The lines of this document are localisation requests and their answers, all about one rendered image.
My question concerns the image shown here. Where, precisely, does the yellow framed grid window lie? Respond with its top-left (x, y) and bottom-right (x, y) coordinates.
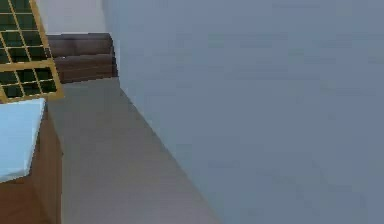
top-left (0, 0), bottom-right (65, 104)

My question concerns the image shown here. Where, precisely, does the brown bed with pale sheet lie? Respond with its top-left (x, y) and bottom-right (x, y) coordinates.
top-left (0, 97), bottom-right (64, 224)

